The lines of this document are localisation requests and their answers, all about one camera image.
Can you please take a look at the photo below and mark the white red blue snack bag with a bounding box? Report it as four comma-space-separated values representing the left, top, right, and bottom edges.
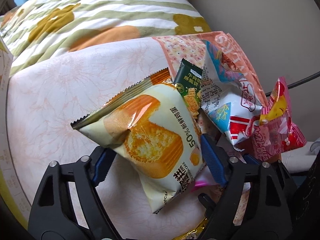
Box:
201, 40, 262, 151

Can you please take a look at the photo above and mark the yellow cake snack bag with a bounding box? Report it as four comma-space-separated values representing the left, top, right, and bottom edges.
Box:
71, 68, 204, 213

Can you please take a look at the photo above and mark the dark green cracker packet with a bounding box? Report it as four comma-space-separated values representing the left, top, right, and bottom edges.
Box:
174, 59, 202, 119

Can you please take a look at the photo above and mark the green yellow cardboard box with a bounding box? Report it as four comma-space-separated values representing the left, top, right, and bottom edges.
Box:
1, 41, 31, 229

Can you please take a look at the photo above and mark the gold yellow snack bag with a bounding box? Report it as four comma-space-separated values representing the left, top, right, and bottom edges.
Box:
172, 218, 208, 240

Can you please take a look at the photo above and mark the pink red snack bag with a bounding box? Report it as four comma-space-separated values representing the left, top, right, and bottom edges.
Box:
236, 77, 307, 161

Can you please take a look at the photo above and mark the floral striped quilt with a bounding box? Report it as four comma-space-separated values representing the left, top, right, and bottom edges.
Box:
1, 0, 210, 74

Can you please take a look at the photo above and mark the black cable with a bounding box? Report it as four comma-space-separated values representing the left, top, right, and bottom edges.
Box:
265, 71, 320, 98

